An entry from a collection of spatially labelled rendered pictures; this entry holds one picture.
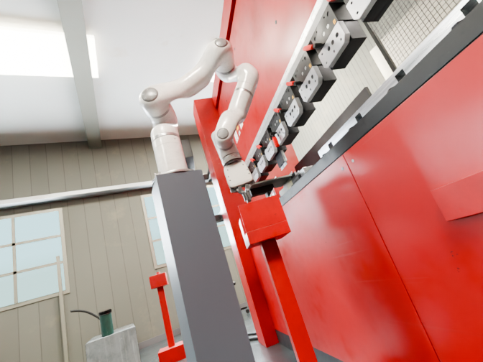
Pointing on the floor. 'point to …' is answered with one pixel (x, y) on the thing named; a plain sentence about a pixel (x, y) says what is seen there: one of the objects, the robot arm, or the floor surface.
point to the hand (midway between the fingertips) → (247, 197)
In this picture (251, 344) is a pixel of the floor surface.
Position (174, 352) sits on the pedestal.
